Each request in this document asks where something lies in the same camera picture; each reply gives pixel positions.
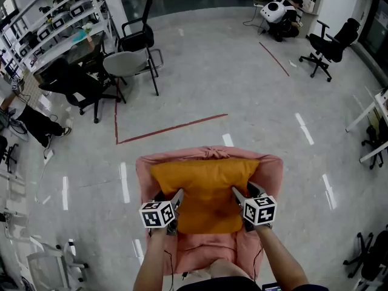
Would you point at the black office chair with headrest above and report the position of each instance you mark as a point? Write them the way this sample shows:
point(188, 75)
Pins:
point(333, 45)

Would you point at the white tote bag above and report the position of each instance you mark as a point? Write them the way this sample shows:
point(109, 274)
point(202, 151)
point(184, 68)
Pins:
point(307, 3)

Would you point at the pink cloth covered chair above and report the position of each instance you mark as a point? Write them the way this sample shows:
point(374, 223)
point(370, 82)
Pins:
point(209, 250)

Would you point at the small dark screen device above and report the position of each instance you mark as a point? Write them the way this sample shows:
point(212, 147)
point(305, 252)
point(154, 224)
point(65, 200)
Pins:
point(271, 287)

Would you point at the white box with dark screen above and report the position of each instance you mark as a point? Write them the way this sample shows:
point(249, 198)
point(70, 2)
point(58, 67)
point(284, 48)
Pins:
point(80, 8)
point(45, 32)
point(61, 20)

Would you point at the white power strip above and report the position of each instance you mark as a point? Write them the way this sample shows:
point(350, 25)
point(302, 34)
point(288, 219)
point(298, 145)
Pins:
point(257, 5)
point(48, 157)

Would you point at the person's dark clothing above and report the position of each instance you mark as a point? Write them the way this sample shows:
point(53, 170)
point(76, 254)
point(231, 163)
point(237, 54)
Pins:
point(218, 285)

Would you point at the white paper scrap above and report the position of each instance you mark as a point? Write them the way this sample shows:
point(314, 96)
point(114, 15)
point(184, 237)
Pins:
point(293, 64)

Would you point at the white metal shelving unit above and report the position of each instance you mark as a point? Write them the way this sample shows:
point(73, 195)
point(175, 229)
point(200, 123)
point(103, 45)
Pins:
point(75, 18)

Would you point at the dark table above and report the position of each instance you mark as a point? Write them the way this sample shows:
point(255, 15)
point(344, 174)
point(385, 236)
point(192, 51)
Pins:
point(88, 48)

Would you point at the straight red floor tape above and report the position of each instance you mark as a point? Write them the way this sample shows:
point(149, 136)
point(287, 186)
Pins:
point(274, 59)

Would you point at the person's left forearm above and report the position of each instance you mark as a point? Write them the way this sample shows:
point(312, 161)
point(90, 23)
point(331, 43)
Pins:
point(153, 259)

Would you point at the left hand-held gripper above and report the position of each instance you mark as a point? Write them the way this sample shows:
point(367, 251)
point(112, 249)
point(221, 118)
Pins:
point(157, 214)

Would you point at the grey counter with hutch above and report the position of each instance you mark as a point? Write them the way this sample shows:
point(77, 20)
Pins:
point(309, 23)

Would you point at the angled red floor tape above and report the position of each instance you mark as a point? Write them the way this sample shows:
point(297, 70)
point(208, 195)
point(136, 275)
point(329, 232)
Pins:
point(169, 129)

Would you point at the white desk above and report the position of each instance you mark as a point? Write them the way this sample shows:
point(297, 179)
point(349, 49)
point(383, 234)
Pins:
point(362, 115)

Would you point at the orange pillow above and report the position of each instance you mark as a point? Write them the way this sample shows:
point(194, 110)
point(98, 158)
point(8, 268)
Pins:
point(209, 189)

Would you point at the vase with white flowers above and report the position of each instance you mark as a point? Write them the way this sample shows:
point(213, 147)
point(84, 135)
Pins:
point(88, 27)

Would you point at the white metal stand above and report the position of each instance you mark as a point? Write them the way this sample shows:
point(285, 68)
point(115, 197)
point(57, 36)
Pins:
point(65, 255)

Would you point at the dark glass double door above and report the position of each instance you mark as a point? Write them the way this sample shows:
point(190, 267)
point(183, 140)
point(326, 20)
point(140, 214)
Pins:
point(376, 32)

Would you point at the white round backpack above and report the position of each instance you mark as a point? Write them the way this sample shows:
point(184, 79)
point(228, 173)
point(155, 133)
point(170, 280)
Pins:
point(272, 10)

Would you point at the black visitor chair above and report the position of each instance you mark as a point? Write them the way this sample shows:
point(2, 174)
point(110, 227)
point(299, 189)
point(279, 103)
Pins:
point(147, 14)

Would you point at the black swivel office chair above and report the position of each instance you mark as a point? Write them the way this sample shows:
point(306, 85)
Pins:
point(374, 141)
point(69, 83)
point(376, 253)
point(3, 145)

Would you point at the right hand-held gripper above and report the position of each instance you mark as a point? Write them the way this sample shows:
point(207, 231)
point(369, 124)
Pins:
point(260, 211)

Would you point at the grey plastic chair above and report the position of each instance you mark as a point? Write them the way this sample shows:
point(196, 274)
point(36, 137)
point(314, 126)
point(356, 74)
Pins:
point(127, 62)

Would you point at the person's right forearm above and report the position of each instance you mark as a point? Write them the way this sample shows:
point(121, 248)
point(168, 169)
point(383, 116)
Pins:
point(279, 256)

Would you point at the teal cloth item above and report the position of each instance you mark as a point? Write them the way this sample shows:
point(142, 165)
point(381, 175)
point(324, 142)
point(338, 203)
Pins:
point(79, 36)

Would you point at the white lattice cabinet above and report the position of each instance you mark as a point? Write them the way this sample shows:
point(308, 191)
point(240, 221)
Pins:
point(30, 88)

